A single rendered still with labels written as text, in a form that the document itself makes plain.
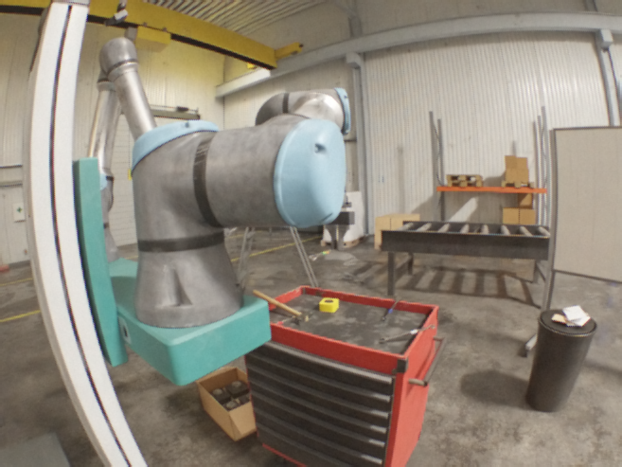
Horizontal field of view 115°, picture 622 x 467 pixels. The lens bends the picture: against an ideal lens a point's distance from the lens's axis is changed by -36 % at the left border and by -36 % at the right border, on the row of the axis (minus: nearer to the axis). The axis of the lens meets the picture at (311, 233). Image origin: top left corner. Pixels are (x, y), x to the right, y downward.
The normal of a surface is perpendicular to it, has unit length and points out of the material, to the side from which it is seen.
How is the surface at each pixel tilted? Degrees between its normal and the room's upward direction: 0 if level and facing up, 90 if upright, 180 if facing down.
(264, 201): 118
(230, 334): 90
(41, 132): 90
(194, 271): 73
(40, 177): 90
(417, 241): 90
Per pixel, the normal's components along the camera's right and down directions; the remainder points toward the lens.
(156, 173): -0.11, 0.08
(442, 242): -0.53, 0.15
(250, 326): 0.82, 0.05
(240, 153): -0.17, -0.24
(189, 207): -0.11, 0.64
